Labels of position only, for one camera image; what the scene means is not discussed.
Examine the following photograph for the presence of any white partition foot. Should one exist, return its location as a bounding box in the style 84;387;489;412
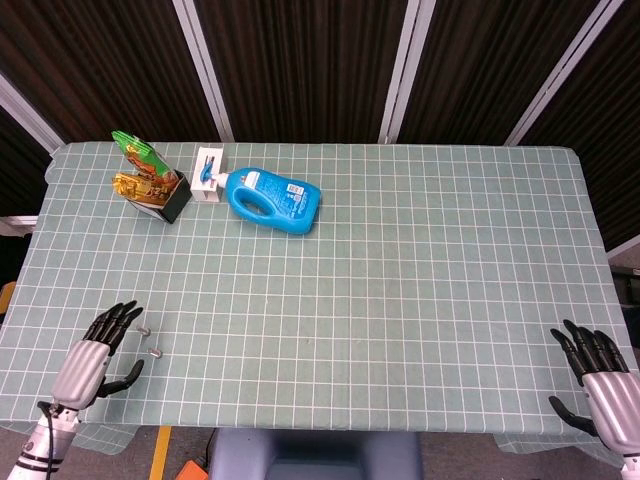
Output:
0;215;39;237

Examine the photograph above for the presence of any white partition frame post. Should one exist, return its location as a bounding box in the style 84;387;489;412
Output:
0;73;66;154
172;0;235;144
503;0;626;146
378;0;436;145

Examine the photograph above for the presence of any yellow wooden board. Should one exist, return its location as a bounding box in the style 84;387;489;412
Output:
0;282;17;321

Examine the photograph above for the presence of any green snack bag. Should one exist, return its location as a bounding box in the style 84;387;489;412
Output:
110;130;180;189

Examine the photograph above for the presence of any black open cardboard box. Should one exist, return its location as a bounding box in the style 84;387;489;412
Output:
127;168;194;225

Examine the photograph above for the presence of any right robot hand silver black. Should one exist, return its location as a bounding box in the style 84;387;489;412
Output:
548;319;640;459

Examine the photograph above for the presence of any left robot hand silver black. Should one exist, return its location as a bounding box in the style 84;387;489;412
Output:
50;300;146;410

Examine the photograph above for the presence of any gold snack bag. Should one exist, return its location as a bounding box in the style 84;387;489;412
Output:
110;171;169;207

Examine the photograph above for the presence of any green checked tablecloth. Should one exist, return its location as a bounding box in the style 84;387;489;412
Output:
0;141;640;456

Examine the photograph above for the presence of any small white cardboard box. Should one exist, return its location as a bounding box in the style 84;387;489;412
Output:
190;146;227;204

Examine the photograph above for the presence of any black equipment case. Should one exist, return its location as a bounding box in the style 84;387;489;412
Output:
609;267;640;306

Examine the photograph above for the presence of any orange floor object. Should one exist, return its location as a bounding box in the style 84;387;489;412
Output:
175;459;210;480

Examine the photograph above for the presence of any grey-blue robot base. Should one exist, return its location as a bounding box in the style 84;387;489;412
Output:
207;428;424;480

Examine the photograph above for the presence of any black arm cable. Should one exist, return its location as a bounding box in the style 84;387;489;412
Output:
37;401;64;476

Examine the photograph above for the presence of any blue detergent pump bottle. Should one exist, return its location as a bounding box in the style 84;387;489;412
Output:
197;156;322;236

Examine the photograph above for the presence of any dark ribbed partition panel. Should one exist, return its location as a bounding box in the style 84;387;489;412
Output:
399;0;604;145
192;0;419;144
0;0;224;144
0;107;54;219
517;0;640;251

